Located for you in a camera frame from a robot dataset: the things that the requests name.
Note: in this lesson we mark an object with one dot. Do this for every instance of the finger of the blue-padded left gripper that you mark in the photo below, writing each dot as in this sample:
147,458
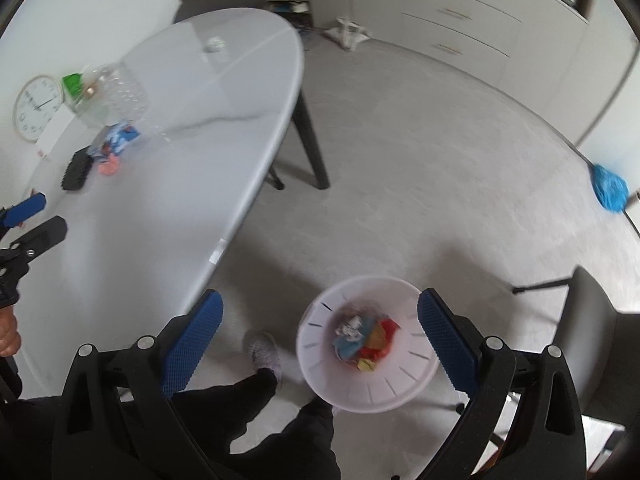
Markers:
39,240
17,214

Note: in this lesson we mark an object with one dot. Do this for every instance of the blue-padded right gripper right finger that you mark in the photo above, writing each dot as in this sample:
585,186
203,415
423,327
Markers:
457,356

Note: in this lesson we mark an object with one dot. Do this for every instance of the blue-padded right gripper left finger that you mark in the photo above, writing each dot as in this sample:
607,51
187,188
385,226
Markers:
186,338

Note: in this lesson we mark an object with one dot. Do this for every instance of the white slotted trash bin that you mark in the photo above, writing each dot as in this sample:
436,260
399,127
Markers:
361,348

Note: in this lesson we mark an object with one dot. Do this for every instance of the person's left hand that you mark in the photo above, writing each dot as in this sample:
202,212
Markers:
10,338

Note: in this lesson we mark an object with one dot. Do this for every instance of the black ribbed sponge block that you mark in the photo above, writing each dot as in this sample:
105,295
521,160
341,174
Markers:
77,171

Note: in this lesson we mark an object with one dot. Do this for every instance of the white paper sheet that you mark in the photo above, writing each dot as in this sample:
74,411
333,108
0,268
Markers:
59,122

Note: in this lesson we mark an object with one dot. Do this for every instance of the blue patterned snack wrapper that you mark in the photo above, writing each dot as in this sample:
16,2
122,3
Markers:
112,140

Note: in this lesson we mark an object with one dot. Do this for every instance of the person's black trouser legs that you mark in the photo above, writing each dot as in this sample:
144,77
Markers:
214,416

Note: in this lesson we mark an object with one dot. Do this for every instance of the dark grey chair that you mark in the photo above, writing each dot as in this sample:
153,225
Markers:
601,348

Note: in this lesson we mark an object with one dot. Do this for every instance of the green-topped clear plastic bag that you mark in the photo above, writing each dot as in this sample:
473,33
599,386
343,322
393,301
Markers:
76,90

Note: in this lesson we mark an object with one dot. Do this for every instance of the clear plastic bottle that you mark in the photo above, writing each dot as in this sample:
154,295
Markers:
112,94

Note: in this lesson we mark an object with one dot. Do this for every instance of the blue mop head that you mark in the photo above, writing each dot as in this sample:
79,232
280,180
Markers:
609,188

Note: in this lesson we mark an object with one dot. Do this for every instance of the small white crumpled paper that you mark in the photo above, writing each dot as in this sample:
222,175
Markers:
214,45

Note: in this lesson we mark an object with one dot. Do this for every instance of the white drawer cabinet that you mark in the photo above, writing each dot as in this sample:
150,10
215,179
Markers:
521,47

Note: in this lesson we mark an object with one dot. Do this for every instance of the white round wall clock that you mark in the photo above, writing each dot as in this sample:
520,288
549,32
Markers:
35,105

